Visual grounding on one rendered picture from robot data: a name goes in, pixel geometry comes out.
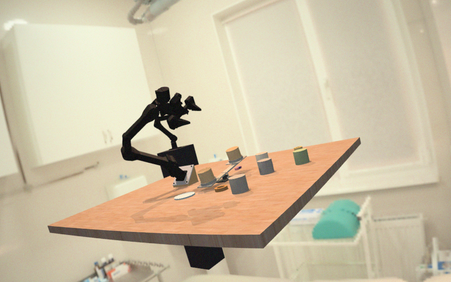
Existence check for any orange ring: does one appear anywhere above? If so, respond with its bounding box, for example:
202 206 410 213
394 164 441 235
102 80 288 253
214 185 228 192

